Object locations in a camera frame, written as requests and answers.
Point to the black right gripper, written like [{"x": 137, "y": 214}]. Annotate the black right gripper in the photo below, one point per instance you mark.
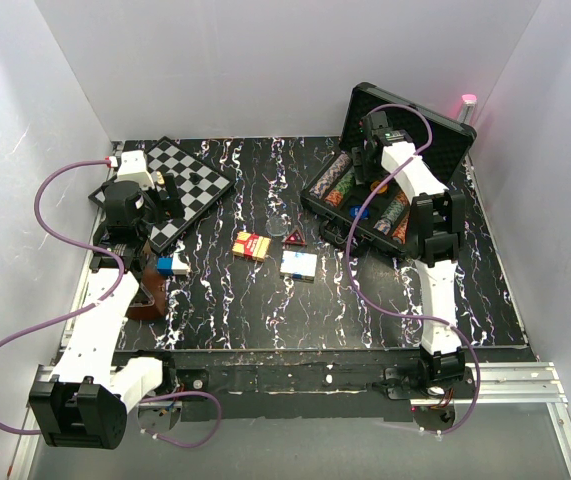
[{"x": 358, "y": 157}]

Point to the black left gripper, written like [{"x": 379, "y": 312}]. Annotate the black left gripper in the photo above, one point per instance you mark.
[{"x": 169, "y": 205}]

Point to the black poker chip case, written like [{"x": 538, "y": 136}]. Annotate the black poker chip case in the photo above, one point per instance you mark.
[{"x": 451, "y": 142}]

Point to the blue small blind button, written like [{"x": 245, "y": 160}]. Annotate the blue small blind button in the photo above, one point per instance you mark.
[{"x": 359, "y": 210}]

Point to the blue white card deck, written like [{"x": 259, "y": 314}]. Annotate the blue white card deck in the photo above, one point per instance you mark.
[{"x": 298, "y": 265}]

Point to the yellow big blind button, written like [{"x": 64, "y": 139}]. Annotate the yellow big blind button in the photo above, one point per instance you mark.
[{"x": 379, "y": 190}]

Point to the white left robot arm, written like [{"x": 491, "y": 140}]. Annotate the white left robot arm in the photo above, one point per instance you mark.
[{"x": 84, "y": 402}]

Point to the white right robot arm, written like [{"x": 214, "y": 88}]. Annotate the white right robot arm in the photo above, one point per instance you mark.
[{"x": 433, "y": 239}]

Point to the black silver chess board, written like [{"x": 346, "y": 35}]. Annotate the black silver chess board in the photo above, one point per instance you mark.
[{"x": 165, "y": 156}]

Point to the blue beige chip stack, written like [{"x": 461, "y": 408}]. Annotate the blue beige chip stack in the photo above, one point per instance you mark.
[{"x": 333, "y": 172}]

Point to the orange chip stack left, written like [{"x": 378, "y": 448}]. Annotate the orange chip stack left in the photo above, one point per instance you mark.
[{"x": 335, "y": 198}]

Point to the blue white flat card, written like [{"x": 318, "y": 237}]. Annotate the blue white flat card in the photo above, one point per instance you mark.
[{"x": 170, "y": 266}]

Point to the green grey chip stack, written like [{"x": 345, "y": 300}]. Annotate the green grey chip stack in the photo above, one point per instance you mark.
[{"x": 394, "y": 209}]

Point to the blue grey chip stack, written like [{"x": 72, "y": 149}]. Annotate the blue grey chip stack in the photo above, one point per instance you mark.
[{"x": 383, "y": 225}]

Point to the orange black chip stack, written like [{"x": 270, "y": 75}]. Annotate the orange black chip stack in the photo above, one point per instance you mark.
[{"x": 399, "y": 234}]

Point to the red yellow card deck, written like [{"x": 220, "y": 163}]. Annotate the red yellow card deck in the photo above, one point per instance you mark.
[{"x": 251, "y": 246}]

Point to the clear round dealer button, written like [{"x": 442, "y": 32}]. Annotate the clear round dealer button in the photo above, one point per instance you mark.
[{"x": 277, "y": 226}]

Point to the red black triangle all-in button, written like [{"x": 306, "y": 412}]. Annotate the red black triangle all-in button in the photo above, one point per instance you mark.
[{"x": 295, "y": 238}]

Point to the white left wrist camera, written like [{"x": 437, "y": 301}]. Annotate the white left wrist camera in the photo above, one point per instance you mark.
[{"x": 133, "y": 167}]

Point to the pink capped metal post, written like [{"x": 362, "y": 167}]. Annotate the pink capped metal post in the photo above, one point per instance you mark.
[{"x": 467, "y": 108}]

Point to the aluminium front rail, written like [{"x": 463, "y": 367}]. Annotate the aluminium front rail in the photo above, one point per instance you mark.
[{"x": 519, "y": 429}]

